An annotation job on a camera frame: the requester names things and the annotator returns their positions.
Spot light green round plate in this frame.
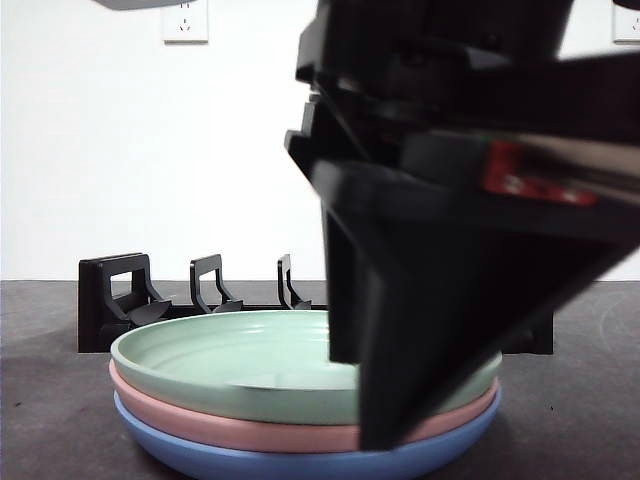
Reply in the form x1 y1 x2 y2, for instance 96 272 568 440
110 309 503 427

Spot pink round plate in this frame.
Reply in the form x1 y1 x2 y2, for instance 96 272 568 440
108 358 502 454

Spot blue round plate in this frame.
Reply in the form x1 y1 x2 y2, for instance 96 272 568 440
113 385 503 480

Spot black plastic dish rack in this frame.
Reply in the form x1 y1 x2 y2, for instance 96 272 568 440
77 252 555 357

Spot white wall socket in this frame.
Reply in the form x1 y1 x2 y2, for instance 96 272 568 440
613 5 640 44
161 5 209 45

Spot left wrist grey camera box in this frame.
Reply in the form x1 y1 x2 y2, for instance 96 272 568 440
93 0 199 12

